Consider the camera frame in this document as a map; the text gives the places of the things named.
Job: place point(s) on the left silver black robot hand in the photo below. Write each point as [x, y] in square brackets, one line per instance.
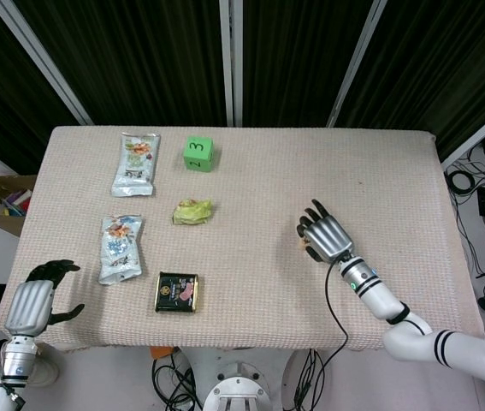
[28, 308]

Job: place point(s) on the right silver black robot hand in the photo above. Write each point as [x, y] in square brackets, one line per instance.
[329, 235]

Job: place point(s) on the small round wooden token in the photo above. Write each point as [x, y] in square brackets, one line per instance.
[300, 245]

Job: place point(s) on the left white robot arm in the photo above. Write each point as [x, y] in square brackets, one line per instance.
[11, 364]

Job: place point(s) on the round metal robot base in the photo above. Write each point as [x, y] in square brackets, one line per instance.
[235, 391]

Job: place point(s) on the white round stand foot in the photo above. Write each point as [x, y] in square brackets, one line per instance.
[49, 372]

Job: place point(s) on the beige waffle tablecloth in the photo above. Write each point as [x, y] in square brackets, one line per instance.
[246, 192]

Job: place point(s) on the silver snack bag blue print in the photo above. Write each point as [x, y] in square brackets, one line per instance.
[120, 252]

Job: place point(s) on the purple booklet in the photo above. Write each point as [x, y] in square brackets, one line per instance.
[17, 199]

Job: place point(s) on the orange tag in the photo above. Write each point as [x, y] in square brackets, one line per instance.
[160, 352]

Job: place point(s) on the crumpled yellow-green wrapper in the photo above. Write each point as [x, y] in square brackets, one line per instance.
[191, 212]

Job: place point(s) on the black square packet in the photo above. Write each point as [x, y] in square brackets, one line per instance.
[175, 293]

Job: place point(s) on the green numbered foam cube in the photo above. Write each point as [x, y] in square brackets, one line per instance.
[197, 154]

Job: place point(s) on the silver snack bag green print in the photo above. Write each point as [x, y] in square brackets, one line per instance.
[135, 167]

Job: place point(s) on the grey partition post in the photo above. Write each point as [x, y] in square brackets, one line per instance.
[355, 64]
[477, 132]
[230, 64]
[41, 60]

